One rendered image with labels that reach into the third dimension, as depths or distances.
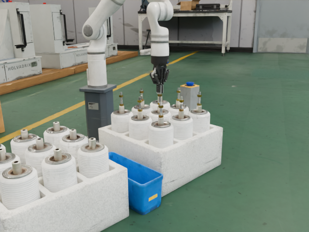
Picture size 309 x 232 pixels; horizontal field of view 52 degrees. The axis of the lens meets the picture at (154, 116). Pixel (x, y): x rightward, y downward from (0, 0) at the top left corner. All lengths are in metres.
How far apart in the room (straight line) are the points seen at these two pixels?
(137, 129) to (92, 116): 0.48
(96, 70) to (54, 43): 2.32
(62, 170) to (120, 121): 0.48
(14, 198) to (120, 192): 0.32
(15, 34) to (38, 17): 0.57
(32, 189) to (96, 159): 0.21
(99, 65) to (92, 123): 0.31
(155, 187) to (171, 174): 0.13
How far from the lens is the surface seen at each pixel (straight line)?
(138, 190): 1.09
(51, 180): 0.96
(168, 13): 1.29
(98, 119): 1.68
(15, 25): 3.53
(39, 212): 0.92
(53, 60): 3.96
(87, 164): 1.00
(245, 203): 1.23
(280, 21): 6.36
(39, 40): 4.04
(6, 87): 3.17
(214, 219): 1.13
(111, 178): 1.01
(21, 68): 3.41
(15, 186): 0.90
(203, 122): 1.36
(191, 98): 1.59
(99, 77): 1.65
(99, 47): 1.64
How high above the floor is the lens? 0.64
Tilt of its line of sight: 17 degrees down
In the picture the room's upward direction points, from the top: 1 degrees counter-clockwise
